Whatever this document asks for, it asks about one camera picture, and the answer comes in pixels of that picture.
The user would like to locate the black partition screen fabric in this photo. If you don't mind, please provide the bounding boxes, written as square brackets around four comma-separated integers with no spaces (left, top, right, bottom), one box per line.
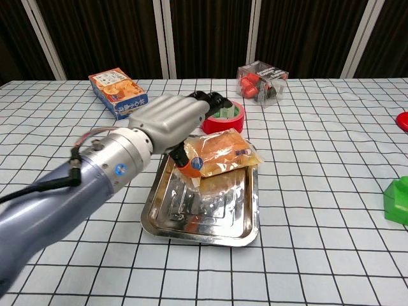
[0,0,408,85]

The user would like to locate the red tape roll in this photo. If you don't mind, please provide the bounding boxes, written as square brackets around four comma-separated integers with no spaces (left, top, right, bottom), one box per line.
[201,100,245,135]

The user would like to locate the green toy building block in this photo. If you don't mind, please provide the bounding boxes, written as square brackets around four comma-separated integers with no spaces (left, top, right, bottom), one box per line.
[383,176,408,226]

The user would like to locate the orange snack box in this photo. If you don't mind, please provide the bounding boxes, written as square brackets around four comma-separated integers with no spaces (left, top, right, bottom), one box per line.
[88,67,149,120]

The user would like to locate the clear plastic box red contents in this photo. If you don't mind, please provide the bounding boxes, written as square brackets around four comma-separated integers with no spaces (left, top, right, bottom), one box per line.
[237,60,290,110]

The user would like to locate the white checkered tablecloth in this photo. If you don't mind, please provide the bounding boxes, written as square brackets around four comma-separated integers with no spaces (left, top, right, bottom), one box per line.
[0,77,408,306]

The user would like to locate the white partition frame post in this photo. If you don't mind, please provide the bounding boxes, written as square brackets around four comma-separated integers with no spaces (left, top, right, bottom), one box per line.
[244,0,265,66]
[342,0,375,78]
[152,0,178,79]
[20,0,68,80]

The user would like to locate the black arm cable with plug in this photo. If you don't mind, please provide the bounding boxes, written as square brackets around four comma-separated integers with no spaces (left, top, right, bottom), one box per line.
[0,147,82,205]

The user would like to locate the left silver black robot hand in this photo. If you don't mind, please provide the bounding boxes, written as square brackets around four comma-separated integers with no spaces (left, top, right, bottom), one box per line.
[128,90,233,178]

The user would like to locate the shiny metal tray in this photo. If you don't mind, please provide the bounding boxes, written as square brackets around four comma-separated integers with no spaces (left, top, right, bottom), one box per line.
[140,152,259,248]

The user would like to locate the red round disc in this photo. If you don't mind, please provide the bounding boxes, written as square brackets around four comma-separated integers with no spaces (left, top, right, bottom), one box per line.
[395,111,408,132]

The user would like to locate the bread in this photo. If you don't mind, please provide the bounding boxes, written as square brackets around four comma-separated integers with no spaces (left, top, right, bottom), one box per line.
[173,127,266,187]

